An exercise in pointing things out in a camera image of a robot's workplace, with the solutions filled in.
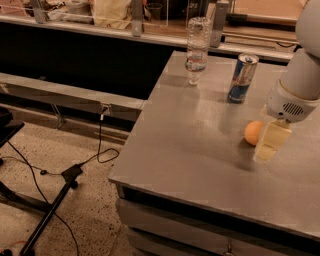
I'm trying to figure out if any black metal stand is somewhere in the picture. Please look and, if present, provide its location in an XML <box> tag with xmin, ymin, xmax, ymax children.
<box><xmin>0</xmin><ymin>107</ymin><xmax>82</xmax><ymax>256</ymax></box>

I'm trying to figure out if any orange fruit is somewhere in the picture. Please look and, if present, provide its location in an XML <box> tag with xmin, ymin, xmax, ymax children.
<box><xmin>244</xmin><ymin>121</ymin><xmax>264</xmax><ymax>146</ymax></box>

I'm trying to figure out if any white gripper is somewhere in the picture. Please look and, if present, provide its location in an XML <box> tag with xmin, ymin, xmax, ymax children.
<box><xmin>253</xmin><ymin>79</ymin><xmax>319</xmax><ymax>163</ymax></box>

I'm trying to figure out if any dark cup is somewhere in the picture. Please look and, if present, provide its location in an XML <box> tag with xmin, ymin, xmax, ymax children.
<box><xmin>146</xmin><ymin>3</ymin><xmax>163</xmax><ymax>21</ymax></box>

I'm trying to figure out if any cream cloth bag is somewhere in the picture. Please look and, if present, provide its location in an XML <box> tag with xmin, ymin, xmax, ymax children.
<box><xmin>91</xmin><ymin>0</ymin><xmax>132</xmax><ymax>29</ymax></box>

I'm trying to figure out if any grey metal post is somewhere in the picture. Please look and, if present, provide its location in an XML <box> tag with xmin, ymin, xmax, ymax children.
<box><xmin>131</xmin><ymin>0</ymin><xmax>143</xmax><ymax>37</ymax></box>
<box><xmin>210</xmin><ymin>0</ymin><xmax>229</xmax><ymax>48</ymax></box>

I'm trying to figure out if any clear plastic water bottle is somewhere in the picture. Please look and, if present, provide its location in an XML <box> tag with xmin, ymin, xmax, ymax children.
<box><xmin>185</xmin><ymin>17</ymin><xmax>211</xmax><ymax>85</ymax></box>

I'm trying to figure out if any blue silver drink can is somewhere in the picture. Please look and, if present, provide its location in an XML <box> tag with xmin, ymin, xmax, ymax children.
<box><xmin>228</xmin><ymin>53</ymin><xmax>259</xmax><ymax>103</ymax></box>

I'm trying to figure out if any grey metal bench rail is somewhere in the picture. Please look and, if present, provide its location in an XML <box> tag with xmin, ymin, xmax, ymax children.
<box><xmin>0</xmin><ymin>73</ymin><xmax>145</xmax><ymax>122</ymax></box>

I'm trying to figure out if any grey metal post right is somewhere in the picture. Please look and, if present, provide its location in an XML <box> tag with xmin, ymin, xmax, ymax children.
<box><xmin>210</xmin><ymin>0</ymin><xmax>229</xmax><ymax>48</ymax></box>

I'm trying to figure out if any grey table drawer front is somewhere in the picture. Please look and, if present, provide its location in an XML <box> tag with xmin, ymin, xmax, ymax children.
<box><xmin>116</xmin><ymin>199</ymin><xmax>319</xmax><ymax>256</ymax></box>

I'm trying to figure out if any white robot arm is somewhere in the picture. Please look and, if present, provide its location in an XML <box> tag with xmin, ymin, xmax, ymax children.
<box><xmin>253</xmin><ymin>0</ymin><xmax>320</xmax><ymax>163</ymax></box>

